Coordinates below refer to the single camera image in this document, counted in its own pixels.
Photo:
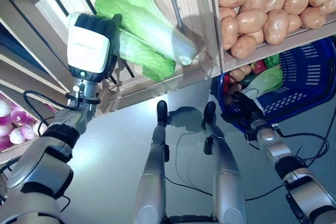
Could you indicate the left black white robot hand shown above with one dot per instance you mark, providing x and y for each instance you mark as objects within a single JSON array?
[{"x": 88, "y": 48}]

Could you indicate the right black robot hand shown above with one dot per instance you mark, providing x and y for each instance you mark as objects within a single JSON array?
[{"x": 241, "y": 111}]

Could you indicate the green white napa cabbage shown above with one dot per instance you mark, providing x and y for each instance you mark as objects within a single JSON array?
[
  {"x": 265, "y": 79},
  {"x": 147, "y": 24},
  {"x": 147, "y": 61}
]

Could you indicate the blue plastic shopping basket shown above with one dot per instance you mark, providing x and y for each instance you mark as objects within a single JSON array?
[{"x": 329, "y": 82}]

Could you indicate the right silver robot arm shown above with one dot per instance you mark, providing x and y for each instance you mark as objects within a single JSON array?
[{"x": 309, "y": 195}]

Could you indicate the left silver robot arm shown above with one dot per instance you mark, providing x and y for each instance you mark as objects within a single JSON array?
[{"x": 42, "y": 166}]

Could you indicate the woven straw basket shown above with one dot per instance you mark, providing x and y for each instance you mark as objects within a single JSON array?
[{"x": 2, "y": 184}]

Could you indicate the dark green cucumber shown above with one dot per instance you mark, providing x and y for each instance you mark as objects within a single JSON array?
[{"x": 248, "y": 79}]

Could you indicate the right black robot foot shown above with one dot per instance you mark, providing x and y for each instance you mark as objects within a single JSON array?
[{"x": 209, "y": 111}]

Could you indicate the black robot foot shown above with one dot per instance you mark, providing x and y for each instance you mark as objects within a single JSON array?
[
  {"x": 162, "y": 110},
  {"x": 209, "y": 111}
]

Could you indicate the red chili pepper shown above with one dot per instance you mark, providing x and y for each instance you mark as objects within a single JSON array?
[{"x": 226, "y": 82}]

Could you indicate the small red pepper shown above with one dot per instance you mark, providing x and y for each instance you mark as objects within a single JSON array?
[{"x": 258, "y": 66}]

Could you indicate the small green bell pepper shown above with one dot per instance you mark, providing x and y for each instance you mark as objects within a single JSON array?
[{"x": 271, "y": 60}]

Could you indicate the right silver robot leg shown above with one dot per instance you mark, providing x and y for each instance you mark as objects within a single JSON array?
[{"x": 227, "y": 182}]

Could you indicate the silver robot leg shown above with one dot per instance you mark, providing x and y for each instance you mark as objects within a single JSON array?
[
  {"x": 227, "y": 182},
  {"x": 149, "y": 187}
]

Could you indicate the left black robot foot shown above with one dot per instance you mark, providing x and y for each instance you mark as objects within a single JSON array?
[{"x": 162, "y": 110}]

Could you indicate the purple white onion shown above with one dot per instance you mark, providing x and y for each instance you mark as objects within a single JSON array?
[
  {"x": 4, "y": 142},
  {"x": 4, "y": 107},
  {"x": 5, "y": 129},
  {"x": 17, "y": 136},
  {"x": 19, "y": 115},
  {"x": 39, "y": 127},
  {"x": 29, "y": 130}
]

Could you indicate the left silver robot leg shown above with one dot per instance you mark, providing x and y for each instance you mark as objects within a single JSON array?
[{"x": 149, "y": 187}]

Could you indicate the black robot pelvis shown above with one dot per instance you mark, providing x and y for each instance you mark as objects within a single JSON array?
[{"x": 189, "y": 220}]

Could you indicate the wooden display shelf frame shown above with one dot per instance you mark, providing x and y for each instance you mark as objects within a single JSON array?
[{"x": 26, "y": 58}]

